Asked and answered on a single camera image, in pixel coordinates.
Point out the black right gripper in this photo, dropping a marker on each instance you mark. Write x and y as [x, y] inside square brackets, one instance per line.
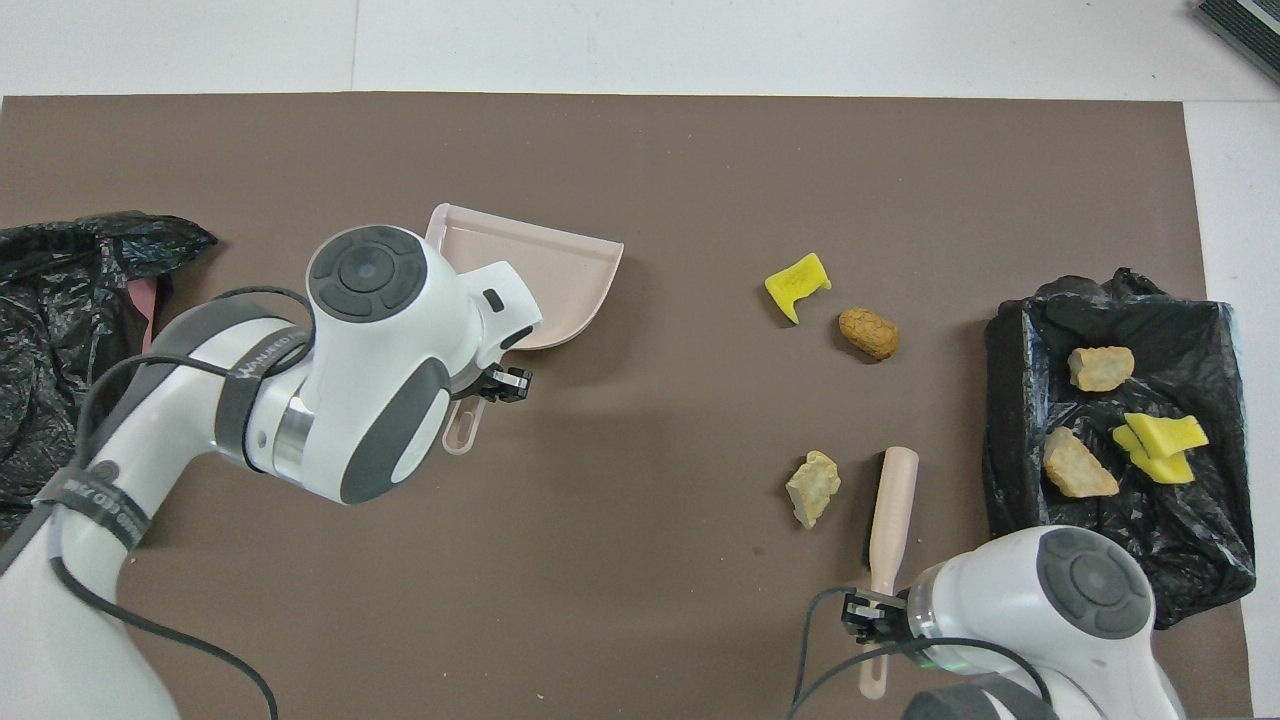
[868, 618]

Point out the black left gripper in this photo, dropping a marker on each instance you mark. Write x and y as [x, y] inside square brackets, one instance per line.
[505, 385]

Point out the beige plastic dustpan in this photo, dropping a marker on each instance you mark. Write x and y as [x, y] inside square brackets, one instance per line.
[560, 290]

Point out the pale beige toy pastry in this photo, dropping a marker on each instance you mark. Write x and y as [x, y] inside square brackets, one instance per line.
[812, 488]

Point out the striped orange bread roll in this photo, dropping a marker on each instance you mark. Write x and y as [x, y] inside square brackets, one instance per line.
[1078, 470]
[1100, 368]

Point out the brown scaly toy bread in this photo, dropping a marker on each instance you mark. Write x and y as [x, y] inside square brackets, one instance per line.
[868, 333]

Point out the yellow sponge piece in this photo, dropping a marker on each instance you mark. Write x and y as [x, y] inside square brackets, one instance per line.
[1160, 470]
[1170, 432]
[795, 285]

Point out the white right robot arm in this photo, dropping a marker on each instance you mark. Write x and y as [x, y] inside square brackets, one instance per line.
[1000, 620]

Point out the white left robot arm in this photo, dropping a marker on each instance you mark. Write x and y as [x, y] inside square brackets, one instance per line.
[380, 400]

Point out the right black bag bin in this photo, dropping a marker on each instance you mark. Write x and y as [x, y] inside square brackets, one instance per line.
[1200, 540]

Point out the pink plastic bin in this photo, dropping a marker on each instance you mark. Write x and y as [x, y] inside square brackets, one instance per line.
[143, 295]

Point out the black trash bag with pink bin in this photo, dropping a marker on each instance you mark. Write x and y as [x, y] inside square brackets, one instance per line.
[60, 260]

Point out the brown table mat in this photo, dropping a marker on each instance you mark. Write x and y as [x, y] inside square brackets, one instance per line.
[650, 400]

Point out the dark grey ribbed device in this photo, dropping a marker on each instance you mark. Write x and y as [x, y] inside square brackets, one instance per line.
[1250, 25]

